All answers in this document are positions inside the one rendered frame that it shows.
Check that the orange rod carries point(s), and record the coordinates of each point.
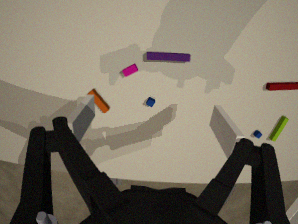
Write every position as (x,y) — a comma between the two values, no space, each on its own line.
(99,101)

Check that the lime green rod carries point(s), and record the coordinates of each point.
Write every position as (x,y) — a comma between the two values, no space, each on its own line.
(278,129)

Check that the short magenta rod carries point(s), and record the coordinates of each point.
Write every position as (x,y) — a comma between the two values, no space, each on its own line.
(130,70)

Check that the purple rod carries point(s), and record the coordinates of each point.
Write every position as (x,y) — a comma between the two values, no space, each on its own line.
(168,56)

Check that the red rod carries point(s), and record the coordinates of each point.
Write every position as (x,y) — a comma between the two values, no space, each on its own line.
(282,86)

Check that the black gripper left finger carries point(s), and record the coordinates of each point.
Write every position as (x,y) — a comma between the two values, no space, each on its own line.
(95,187)

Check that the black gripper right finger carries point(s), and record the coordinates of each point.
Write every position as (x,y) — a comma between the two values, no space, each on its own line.
(267,201)

